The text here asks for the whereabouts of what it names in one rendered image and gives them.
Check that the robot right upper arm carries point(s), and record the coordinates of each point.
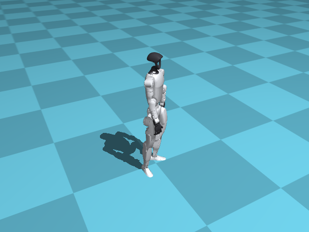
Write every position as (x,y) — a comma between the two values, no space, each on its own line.
(149,84)

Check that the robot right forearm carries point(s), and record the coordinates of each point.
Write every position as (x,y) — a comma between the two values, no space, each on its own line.
(153,111)

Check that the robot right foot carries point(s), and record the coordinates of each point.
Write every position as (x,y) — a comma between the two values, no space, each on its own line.
(147,171)

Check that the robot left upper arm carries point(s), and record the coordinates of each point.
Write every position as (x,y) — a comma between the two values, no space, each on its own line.
(164,86)

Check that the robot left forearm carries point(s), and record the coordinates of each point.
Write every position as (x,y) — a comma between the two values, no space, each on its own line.
(163,99)

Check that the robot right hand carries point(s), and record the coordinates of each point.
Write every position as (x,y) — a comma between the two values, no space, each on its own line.
(157,128)

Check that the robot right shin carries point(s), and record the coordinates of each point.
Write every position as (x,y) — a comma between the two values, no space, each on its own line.
(146,153)

